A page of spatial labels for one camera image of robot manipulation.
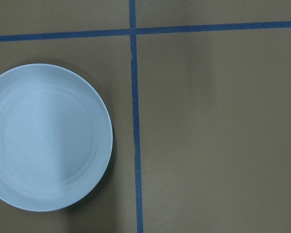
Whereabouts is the light blue plate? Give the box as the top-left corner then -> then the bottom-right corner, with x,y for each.
0,64 -> 113,212

